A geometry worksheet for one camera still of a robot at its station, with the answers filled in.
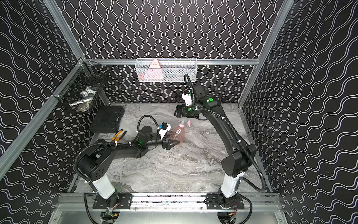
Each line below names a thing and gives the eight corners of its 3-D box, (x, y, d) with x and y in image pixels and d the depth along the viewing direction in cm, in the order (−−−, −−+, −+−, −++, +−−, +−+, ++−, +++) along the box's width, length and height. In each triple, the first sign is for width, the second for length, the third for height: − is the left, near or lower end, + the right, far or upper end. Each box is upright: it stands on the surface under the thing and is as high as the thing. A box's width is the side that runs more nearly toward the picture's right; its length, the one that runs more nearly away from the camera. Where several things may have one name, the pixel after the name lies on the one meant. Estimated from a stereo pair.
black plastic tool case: (92, 133, 104) (87, 128, 99) (102, 111, 118) (99, 106, 113) (117, 133, 104) (114, 128, 99) (124, 111, 118) (122, 106, 113)
